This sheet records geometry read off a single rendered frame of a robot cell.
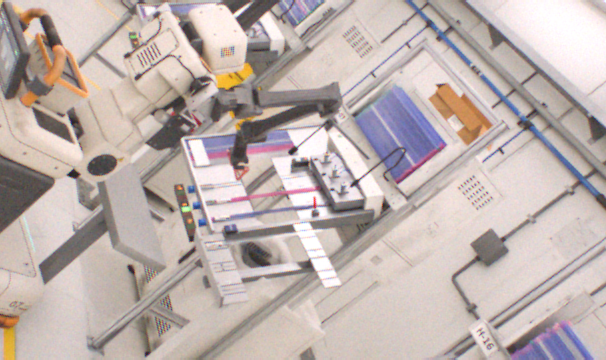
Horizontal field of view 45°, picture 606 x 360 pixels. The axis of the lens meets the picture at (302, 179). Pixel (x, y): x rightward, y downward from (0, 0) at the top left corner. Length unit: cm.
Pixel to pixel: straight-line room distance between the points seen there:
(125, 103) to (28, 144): 43
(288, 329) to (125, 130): 145
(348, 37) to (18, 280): 250
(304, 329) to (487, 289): 137
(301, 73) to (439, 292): 160
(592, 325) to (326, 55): 236
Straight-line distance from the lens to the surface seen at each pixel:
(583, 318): 272
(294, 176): 329
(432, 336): 455
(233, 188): 320
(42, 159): 226
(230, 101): 238
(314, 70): 441
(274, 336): 354
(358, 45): 444
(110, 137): 251
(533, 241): 453
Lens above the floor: 170
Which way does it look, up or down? 11 degrees down
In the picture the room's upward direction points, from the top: 51 degrees clockwise
